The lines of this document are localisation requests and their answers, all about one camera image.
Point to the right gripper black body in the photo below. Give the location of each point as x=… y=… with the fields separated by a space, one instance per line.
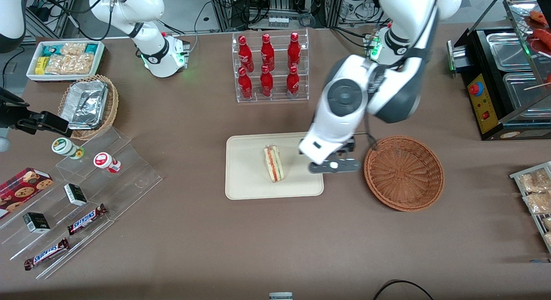
x=13 y=115

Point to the triangle sandwich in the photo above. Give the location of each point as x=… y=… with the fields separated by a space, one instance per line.
x=274 y=164

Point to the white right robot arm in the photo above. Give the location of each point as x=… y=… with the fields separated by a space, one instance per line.
x=150 y=7

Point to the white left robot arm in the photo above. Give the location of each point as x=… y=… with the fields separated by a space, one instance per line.
x=404 y=16

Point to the light wicker basket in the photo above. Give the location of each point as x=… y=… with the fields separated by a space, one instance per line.
x=111 y=115

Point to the brown round wicker basket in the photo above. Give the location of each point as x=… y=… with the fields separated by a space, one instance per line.
x=404 y=175

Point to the beige plastic tray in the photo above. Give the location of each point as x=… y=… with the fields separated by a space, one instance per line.
x=245 y=171

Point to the green lid yogurt cup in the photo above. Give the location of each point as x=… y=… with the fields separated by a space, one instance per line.
x=64 y=146

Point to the aluminium foil container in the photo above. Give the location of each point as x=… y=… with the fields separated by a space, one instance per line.
x=84 y=104

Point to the white snack box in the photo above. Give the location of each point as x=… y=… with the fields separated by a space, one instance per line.
x=32 y=76

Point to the yellow snack packet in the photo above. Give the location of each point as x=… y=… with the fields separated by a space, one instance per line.
x=41 y=64

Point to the clear cracker bag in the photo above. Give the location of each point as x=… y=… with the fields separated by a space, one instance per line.
x=69 y=64
x=74 y=48

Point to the clear acrylic bottle rack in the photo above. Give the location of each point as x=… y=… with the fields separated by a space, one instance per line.
x=280 y=97

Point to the red lid yogurt cup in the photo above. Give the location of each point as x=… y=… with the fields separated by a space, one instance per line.
x=104 y=160

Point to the red cola bottle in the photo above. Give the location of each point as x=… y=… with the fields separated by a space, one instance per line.
x=266 y=84
x=245 y=85
x=267 y=50
x=292 y=84
x=294 y=49
x=245 y=52

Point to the red cookie box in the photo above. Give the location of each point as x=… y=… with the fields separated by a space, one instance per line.
x=21 y=190

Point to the teal snack packet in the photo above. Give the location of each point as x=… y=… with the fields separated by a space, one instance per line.
x=51 y=49
x=91 y=47

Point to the small black box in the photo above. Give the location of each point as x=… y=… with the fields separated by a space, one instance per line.
x=36 y=222
x=75 y=194

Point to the snickers chocolate bar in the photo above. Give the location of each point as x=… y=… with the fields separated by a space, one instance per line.
x=86 y=219
x=46 y=253

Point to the clear acrylic stepped stand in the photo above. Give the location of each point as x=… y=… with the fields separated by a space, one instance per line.
x=137 y=179

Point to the white power strip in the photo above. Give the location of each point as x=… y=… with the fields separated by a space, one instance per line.
x=278 y=22

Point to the black food warmer machine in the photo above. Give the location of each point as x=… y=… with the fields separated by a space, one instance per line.
x=484 y=106

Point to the grey device at table edge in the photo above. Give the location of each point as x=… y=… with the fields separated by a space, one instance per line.
x=280 y=296

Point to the grey snack display rack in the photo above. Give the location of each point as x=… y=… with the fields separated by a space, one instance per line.
x=516 y=175

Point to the steel warmer pan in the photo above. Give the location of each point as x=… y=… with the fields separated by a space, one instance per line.
x=523 y=97
x=510 y=50

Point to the clear bag of snacks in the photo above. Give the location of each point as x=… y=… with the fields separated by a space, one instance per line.
x=538 y=202
x=548 y=239
x=547 y=223
x=533 y=181

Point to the wooden skewer stick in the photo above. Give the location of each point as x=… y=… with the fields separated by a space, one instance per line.
x=538 y=85

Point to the aluminium frame rack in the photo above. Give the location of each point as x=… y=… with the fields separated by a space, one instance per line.
x=224 y=7

